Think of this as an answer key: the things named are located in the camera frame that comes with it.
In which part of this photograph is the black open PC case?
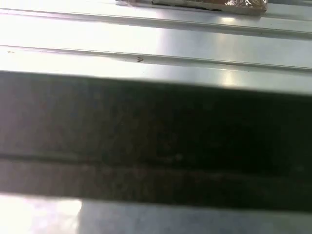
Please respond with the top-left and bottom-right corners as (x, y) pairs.
(0, 70), (312, 234)

